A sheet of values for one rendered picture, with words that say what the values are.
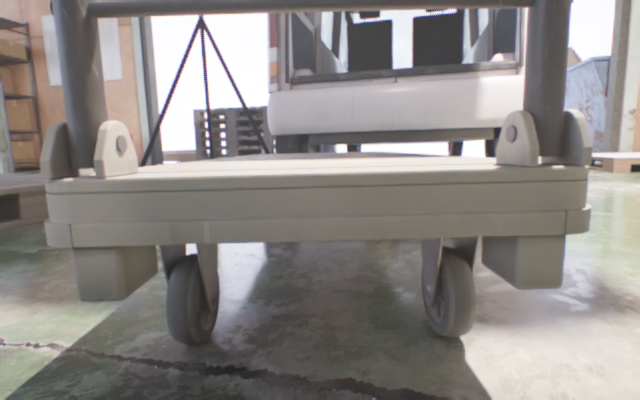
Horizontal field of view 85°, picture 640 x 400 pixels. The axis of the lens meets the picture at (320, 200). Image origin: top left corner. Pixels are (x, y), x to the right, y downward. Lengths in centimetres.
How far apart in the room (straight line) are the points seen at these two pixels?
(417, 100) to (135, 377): 172
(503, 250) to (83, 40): 32
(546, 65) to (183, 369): 40
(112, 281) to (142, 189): 7
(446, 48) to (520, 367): 372
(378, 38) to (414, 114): 221
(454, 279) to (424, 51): 367
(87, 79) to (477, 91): 180
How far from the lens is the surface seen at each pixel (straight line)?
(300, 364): 39
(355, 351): 41
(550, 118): 28
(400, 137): 212
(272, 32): 224
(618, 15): 456
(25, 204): 144
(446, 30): 404
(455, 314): 40
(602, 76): 482
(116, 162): 28
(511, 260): 29
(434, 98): 192
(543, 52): 29
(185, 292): 40
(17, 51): 647
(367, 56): 401
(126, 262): 29
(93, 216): 28
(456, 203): 25
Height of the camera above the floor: 22
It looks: 8 degrees down
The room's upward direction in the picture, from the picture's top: 1 degrees counter-clockwise
